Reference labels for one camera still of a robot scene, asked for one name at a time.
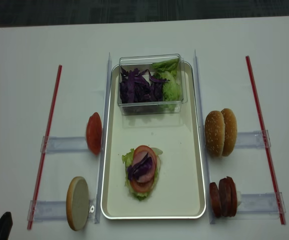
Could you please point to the sesame bun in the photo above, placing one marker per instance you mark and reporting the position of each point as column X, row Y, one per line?
column 230, row 132
column 214, row 133

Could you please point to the tomato slice upright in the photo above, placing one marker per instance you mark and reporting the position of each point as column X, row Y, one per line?
column 94, row 133

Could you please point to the green lettuce in box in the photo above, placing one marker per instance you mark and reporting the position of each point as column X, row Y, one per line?
column 164, row 85

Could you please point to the dark red meat slice middle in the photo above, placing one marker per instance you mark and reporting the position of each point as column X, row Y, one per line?
column 225, row 197

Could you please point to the dark red meat slice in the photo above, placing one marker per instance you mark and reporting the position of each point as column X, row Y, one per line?
column 225, row 197
column 234, row 199
column 215, row 199

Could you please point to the dark red meat slice front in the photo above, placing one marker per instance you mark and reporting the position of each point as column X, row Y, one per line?
column 215, row 199

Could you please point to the dark red meat slice back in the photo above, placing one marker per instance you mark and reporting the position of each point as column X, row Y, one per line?
column 234, row 199

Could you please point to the shredded purple cabbage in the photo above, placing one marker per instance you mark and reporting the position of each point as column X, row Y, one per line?
column 140, row 86

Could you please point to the clear plastic salad box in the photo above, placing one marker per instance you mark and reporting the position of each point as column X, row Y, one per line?
column 155, row 107

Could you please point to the stacked burger fillings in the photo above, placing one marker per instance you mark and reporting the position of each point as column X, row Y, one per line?
column 142, row 167

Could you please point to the cream metal tray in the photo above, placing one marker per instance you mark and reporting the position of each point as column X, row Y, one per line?
column 179, row 192

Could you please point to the left red strip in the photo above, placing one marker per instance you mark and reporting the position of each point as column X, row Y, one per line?
column 42, row 156

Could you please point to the red strip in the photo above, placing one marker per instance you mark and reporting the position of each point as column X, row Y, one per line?
column 42, row 156
column 279, row 199

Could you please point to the clear holder upper left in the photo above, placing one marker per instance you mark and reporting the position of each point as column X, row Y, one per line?
column 51, row 144

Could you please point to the clear holder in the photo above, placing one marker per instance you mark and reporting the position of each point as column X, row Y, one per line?
column 260, row 203
column 41, row 210
column 259, row 139
column 51, row 144

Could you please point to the bun bottom upright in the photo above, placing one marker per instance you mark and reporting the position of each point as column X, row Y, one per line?
column 77, row 203

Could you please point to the clear holder upper right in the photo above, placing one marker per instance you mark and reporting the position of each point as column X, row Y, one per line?
column 259, row 139

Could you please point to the right red strip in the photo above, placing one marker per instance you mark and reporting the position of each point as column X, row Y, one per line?
column 279, row 199

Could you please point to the clear holder lower left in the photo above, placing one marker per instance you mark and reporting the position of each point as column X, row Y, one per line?
column 41, row 210

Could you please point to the clear holder lower right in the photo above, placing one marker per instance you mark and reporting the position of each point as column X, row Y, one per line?
column 260, row 203

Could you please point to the black object corner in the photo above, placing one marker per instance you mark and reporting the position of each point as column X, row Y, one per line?
column 6, row 224

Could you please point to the left long clear rail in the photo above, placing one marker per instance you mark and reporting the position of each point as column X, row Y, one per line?
column 104, row 140

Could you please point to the long clear rail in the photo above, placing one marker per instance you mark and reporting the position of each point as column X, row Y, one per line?
column 104, row 140
column 201, row 128

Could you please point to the right long clear rail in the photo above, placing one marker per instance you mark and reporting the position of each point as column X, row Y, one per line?
column 201, row 128

